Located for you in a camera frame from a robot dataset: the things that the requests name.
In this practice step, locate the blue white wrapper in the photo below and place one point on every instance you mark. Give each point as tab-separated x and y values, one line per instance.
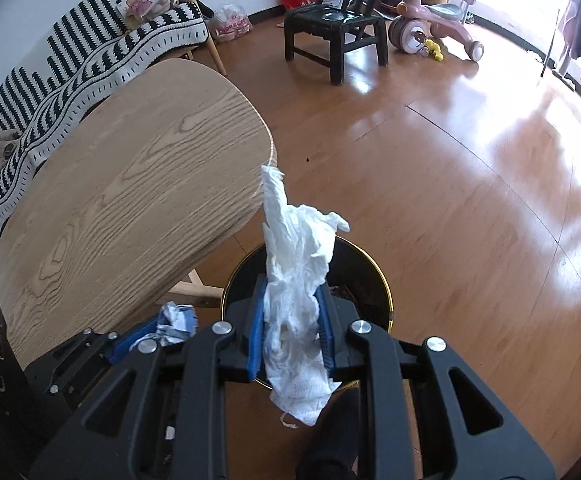
176	323

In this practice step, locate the pink kids tricycle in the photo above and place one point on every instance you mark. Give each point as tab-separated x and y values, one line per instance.
417	22

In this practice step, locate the white red plastic bag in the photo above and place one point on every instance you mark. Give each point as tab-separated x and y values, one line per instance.
229	22

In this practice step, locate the black gold-rimmed trash bin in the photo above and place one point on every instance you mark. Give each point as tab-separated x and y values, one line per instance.
353	276

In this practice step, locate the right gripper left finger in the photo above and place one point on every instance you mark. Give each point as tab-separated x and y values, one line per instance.
243	357

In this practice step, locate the white tissue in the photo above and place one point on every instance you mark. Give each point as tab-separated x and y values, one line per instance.
300	244

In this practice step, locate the black wooden chair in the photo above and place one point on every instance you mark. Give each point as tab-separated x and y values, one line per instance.
350	26

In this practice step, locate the black white striped sofa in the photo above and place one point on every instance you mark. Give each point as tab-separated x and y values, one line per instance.
88	54

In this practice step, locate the yellow toy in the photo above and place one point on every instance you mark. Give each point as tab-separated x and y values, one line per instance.
435	50

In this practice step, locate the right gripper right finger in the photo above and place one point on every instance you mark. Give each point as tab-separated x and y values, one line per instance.
337	319

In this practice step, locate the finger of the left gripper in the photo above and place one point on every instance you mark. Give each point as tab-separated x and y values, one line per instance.
133	339

